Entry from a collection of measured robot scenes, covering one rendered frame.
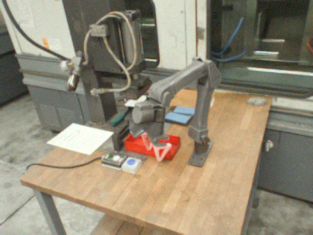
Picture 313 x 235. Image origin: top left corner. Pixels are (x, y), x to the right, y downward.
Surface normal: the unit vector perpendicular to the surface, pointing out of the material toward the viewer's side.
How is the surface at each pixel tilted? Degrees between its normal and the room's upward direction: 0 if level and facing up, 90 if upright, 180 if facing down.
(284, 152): 90
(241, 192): 0
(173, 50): 90
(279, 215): 0
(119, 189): 0
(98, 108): 90
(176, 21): 90
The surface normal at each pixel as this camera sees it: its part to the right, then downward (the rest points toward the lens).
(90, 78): -0.42, 0.49
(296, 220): -0.09, -0.86
